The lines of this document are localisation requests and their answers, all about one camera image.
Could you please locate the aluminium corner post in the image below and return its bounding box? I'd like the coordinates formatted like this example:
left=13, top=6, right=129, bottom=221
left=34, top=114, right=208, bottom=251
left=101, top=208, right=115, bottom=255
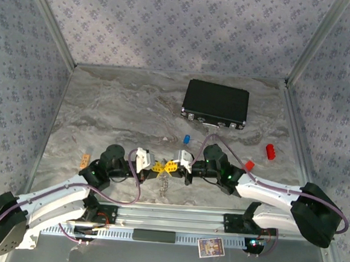
left=285, top=0, right=350, bottom=90
left=16, top=0, right=82, bottom=68

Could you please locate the black pad on duct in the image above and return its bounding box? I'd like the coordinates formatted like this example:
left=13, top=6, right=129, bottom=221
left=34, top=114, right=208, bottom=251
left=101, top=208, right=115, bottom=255
left=132, top=229, right=177, bottom=244

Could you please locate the slotted grey cable duct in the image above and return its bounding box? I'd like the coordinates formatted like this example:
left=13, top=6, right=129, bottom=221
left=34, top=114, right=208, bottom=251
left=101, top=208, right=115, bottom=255
left=39, top=221, right=265, bottom=253

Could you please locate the aluminium mounting rail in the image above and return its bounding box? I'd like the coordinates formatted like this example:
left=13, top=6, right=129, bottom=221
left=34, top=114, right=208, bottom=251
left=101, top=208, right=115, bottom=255
left=7, top=192, right=337, bottom=245

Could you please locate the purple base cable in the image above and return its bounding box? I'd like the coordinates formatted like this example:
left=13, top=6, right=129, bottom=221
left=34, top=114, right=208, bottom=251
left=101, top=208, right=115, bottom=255
left=55, top=218, right=93, bottom=247
left=247, top=226, right=279, bottom=260

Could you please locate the metal keyring chain with keys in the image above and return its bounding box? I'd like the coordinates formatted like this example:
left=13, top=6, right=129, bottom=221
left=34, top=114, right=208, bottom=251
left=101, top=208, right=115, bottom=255
left=157, top=159, right=173, bottom=198

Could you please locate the small orange tag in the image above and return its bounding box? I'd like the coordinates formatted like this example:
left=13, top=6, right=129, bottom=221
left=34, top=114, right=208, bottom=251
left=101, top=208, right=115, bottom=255
left=79, top=153, right=92, bottom=171

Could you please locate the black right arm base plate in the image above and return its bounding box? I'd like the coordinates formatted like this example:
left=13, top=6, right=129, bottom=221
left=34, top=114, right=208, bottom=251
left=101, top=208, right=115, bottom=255
left=220, top=212, right=279, bottom=255

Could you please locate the colourful picture card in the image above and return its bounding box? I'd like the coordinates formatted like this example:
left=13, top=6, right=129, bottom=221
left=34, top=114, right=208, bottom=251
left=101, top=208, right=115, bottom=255
left=196, top=235, right=227, bottom=260

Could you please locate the black hard case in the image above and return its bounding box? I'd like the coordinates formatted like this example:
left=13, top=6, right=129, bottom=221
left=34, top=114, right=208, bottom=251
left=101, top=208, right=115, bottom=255
left=180, top=78, right=251, bottom=132

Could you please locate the red ridged toy brick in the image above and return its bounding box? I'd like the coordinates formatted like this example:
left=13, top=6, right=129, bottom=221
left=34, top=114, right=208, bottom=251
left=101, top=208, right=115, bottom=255
left=264, top=143, right=278, bottom=162

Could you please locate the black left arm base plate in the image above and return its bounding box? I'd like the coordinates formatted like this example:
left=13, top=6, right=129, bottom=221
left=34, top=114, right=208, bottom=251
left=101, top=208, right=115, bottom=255
left=72, top=201, right=119, bottom=244

